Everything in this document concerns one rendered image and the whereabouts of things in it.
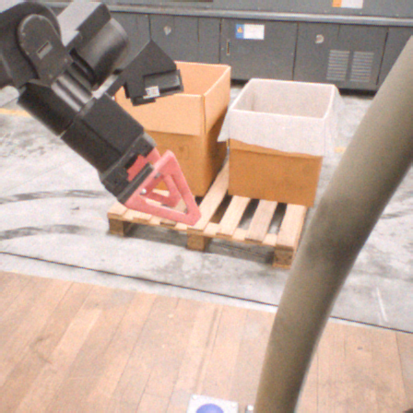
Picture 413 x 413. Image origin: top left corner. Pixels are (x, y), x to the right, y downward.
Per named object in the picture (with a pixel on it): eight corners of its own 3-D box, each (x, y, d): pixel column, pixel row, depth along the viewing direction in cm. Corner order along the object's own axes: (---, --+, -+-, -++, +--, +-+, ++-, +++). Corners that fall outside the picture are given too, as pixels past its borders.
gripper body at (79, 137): (145, 137, 54) (95, 93, 52) (159, 145, 45) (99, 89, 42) (108, 180, 54) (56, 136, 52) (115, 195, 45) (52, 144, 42)
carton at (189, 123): (153, 144, 318) (147, 57, 287) (231, 154, 305) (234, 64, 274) (115, 185, 270) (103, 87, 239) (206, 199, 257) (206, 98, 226)
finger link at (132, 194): (206, 188, 52) (144, 132, 49) (226, 200, 46) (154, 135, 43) (167, 233, 52) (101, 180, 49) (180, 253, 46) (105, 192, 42)
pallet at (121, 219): (183, 145, 351) (183, 126, 343) (319, 163, 325) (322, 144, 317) (108, 233, 255) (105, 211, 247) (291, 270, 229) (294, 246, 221)
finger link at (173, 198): (192, 179, 59) (135, 128, 56) (206, 188, 52) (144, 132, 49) (157, 219, 59) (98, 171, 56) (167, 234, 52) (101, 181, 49)
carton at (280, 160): (243, 147, 313) (247, 73, 286) (336, 159, 299) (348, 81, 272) (216, 199, 257) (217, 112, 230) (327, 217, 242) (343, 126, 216)
